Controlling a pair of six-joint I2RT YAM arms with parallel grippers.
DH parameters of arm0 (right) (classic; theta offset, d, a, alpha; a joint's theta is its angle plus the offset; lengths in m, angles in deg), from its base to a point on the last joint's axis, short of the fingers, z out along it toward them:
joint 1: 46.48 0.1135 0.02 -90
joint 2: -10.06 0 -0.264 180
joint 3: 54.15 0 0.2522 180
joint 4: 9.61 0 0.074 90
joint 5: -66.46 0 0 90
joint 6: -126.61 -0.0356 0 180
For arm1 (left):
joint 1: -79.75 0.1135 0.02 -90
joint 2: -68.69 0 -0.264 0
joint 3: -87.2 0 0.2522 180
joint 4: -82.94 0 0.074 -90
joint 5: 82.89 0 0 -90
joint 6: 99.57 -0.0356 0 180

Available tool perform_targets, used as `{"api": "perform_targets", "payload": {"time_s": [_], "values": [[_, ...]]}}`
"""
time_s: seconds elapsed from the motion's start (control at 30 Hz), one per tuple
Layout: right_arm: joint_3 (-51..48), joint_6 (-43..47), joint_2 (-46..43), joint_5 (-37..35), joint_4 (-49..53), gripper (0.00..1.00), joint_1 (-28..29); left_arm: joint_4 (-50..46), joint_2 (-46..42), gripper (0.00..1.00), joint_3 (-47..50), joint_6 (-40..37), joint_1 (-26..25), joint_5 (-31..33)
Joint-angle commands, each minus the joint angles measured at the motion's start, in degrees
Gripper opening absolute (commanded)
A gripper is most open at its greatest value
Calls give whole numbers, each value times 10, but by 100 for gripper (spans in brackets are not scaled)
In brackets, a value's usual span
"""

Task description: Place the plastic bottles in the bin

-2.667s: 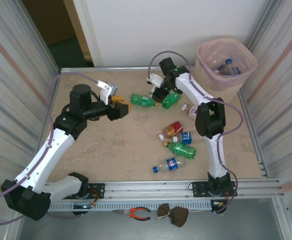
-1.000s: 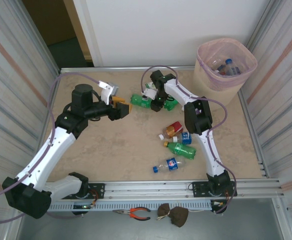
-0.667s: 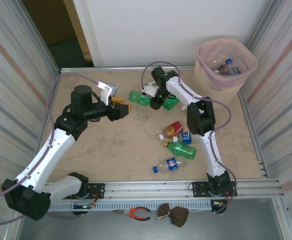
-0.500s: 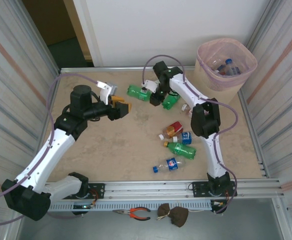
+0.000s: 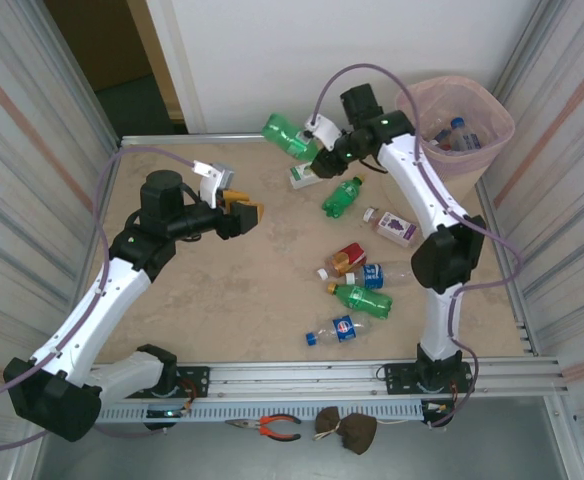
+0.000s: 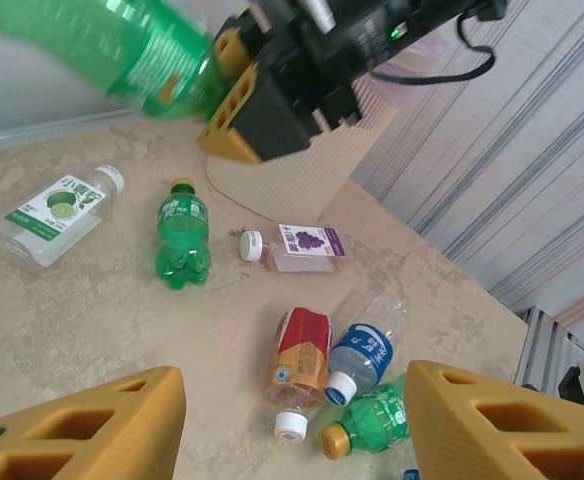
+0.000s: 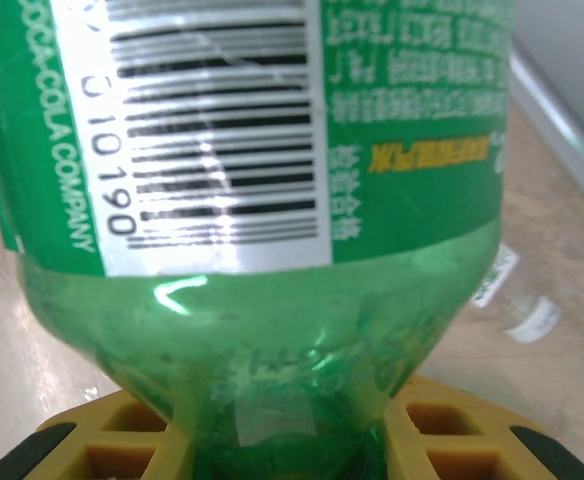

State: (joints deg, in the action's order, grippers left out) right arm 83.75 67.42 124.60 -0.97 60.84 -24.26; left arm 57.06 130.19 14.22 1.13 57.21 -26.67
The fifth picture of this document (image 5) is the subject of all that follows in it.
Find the beige slatted waste bin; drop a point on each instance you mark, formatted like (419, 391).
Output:
(464, 182)

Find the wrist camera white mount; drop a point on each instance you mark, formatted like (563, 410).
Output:
(324, 131)
(217, 182)

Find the clear bottle blue Pepsi label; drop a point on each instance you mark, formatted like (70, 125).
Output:
(343, 330)

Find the aluminium table frame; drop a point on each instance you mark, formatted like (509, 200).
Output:
(222, 138)

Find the circuit board with green light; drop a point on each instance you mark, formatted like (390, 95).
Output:
(169, 413)

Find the clear bottle blue label white cap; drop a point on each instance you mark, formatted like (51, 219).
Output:
(372, 276)

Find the aluminium mounting rail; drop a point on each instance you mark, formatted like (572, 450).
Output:
(297, 380)

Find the white door frame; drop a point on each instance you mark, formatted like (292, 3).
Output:
(172, 50)

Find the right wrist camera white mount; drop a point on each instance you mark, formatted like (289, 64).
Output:
(324, 131)

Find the clear bottle grey-blue label blue cap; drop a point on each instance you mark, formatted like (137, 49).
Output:
(467, 137)

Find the bottle with red gold label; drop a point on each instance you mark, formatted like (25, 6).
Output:
(347, 257)

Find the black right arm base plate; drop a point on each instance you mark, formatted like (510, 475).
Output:
(397, 380)

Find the clear bottle lime label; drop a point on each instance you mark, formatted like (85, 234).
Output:
(302, 175)

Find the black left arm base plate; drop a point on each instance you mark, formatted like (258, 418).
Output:
(197, 380)

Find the tan wooden door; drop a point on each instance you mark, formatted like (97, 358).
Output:
(150, 40)

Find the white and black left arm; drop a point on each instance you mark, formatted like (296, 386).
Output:
(97, 300)

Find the bottle with purple grape label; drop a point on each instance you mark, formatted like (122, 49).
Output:
(394, 226)

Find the green plastic bottle yellow cap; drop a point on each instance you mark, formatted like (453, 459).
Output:
(364, 300)
(284, 135)
(339, 200)

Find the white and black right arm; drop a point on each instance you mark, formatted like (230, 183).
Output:
(412, 180)

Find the brown cloth bundle with twine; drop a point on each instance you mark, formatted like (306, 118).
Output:
(357, 430)

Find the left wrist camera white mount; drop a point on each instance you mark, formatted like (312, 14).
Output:
(217, 182)

